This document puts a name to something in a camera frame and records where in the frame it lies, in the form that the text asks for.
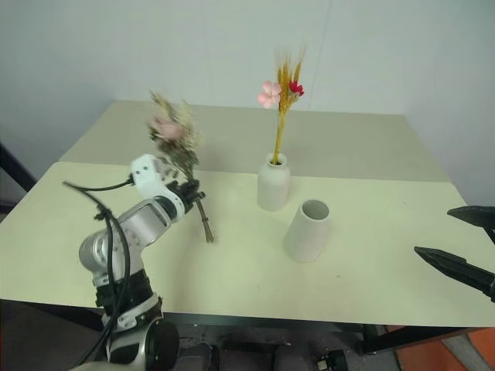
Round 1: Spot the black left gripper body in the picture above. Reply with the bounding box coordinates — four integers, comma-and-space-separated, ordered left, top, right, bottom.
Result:
166, 180, 196, 213

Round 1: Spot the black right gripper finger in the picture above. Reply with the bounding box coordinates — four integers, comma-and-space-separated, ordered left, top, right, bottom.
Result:
413, 246, 495, 304
446, 206, 495, 245

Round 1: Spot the small black device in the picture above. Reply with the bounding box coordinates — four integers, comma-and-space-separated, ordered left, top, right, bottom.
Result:
316, 349, 349, 371

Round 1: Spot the dark rounded shape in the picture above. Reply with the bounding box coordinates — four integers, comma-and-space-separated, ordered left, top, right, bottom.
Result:
179, 342, 220, 371

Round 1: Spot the wheat and flower bouquet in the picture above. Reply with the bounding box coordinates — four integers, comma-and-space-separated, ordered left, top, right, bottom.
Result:
257, 46, 307, 165

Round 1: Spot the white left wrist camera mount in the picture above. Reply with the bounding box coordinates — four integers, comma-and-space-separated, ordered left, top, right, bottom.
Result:
129, 154, 185, 223

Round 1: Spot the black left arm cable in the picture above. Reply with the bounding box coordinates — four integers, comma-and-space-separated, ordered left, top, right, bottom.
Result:
63, 175, 136, 368

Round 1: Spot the white conical vase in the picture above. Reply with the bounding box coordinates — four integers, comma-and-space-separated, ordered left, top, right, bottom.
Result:
282, 199, 331, 264

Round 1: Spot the black slanted bar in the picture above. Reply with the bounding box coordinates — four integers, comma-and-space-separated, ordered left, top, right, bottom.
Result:
0, 141, 38, 212

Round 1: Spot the black table frame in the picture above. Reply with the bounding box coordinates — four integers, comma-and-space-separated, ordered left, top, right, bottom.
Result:
0, 297, 495, 355

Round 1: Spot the dried pink flower bouquet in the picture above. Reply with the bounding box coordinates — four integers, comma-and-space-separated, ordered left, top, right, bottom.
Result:
146, 90, 216, 245

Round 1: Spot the white bottle-shaped vase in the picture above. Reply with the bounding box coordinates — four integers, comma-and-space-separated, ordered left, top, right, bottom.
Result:
257, 152, 292, 213

